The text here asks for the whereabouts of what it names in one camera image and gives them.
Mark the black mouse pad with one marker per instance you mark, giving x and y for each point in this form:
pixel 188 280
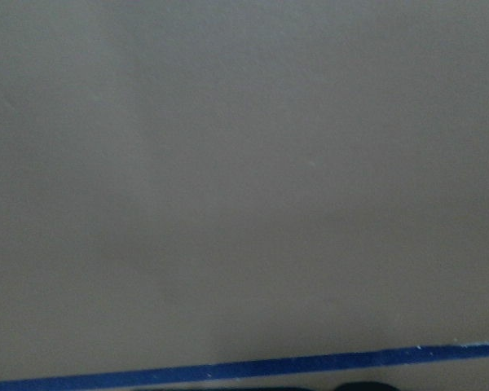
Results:
pixel 348 386

